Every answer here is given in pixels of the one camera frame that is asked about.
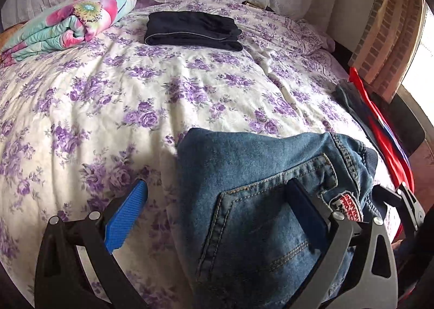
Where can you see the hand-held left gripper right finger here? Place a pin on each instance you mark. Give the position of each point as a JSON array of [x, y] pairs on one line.
[[308, 207]]

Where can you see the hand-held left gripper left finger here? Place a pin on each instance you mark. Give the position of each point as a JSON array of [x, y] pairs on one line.
[[125, 217]]

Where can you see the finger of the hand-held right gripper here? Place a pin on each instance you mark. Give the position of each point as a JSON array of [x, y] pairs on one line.
[[412, 205]]

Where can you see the blue denim pants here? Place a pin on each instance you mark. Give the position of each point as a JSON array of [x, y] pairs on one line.
[[257, 166]]

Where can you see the folded dark navy pants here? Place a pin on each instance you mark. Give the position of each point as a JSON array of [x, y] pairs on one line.
[[193, 29]]

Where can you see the red garment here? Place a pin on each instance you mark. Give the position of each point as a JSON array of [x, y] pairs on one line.
[[383, 132]]

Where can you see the dark grey garment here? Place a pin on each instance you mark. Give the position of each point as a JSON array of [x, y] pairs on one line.
[[356, 105]]

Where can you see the purple floral bed sheet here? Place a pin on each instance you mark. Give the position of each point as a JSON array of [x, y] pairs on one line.
[[135, 92]]

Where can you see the purple floral pillow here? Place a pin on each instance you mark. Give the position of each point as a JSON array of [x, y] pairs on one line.
[[308, 36]]

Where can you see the brick pattern cloth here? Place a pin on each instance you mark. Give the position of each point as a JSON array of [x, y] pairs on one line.
[[386, 27]]

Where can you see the folded teal pink floral quilt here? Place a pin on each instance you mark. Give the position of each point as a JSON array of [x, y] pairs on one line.
[[67, 27]]

